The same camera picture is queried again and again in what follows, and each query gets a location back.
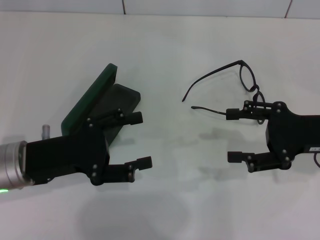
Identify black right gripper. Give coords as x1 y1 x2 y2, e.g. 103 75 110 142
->
225 100 320 174

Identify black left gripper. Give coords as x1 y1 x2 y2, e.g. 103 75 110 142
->
24 108 153 186

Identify black glasses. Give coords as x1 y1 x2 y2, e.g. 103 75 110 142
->
181 59 272 125

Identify green glasses case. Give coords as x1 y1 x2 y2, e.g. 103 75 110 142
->
60 63 141 147

